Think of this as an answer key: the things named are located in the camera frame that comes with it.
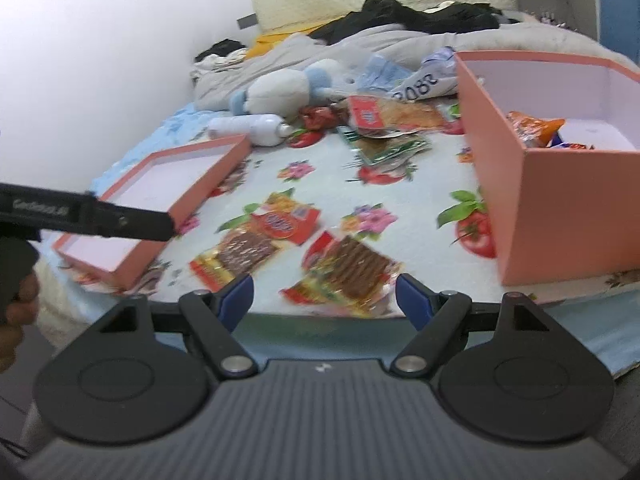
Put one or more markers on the blue snack packet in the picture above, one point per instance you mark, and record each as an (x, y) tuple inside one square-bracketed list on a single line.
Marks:
[(559, 139)]

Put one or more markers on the blue chair back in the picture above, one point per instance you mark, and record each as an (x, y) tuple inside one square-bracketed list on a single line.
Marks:
[(622, 20)]

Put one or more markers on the yellow cloth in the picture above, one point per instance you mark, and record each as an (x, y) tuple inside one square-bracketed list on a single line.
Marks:
[(265, 45)]

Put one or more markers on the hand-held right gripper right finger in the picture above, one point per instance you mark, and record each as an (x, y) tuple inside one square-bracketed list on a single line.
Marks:
[(410, 296)]

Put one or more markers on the pile of black white clothes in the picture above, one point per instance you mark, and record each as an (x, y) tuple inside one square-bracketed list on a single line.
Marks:
[(220, 51)]

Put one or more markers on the pink cardboard box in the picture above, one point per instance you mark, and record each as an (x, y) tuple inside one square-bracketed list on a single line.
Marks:
[(565, 210)]

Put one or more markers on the white spray bottle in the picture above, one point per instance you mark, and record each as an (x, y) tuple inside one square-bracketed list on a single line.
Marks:
[(245, 127)]

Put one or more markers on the white bag with dark print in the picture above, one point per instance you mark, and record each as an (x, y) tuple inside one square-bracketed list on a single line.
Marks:
[(425, 85)]

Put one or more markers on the grey duvet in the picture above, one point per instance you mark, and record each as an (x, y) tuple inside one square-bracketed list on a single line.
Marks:
[(300, 52)]

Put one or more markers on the blue and white plastic bag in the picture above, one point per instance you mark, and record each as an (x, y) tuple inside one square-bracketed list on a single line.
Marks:
[(440, 57)]

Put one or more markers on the white and blue plush toy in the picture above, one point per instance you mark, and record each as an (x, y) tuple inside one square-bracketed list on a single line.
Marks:
[(275, 92)]

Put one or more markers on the grey wall plate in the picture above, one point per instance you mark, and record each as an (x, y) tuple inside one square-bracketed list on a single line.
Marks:
[(246, 21)]

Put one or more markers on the fruit and flower printed cloth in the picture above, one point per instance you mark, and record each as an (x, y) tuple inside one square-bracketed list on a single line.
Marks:
[(400, 200)]

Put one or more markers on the clear plastic bag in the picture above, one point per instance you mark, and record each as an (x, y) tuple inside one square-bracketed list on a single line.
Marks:
[(380, 72)]

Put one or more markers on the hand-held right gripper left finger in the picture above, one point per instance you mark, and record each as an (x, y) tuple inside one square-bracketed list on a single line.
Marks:
[(237, 296)]

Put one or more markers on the orange snack packet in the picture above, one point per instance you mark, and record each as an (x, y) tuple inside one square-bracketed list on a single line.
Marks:
[(532, 130)]

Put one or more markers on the red label tan snack packet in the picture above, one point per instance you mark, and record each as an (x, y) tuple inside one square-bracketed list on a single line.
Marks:
[(400, 115)]

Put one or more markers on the dark red candy packet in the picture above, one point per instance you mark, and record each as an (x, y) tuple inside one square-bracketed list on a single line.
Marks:
[(320, 116)]

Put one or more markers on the green snack packet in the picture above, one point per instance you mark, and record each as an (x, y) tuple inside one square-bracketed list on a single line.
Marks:
[(390, 150)]

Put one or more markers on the person's left hand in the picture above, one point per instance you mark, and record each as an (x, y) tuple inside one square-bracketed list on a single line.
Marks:
[(25, 305)]

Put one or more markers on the pink box lid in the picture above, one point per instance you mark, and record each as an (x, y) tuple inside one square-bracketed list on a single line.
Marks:
[(165, 175)]

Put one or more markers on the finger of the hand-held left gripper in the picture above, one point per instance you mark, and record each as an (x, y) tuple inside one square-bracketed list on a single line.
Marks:
[(140, 222)]

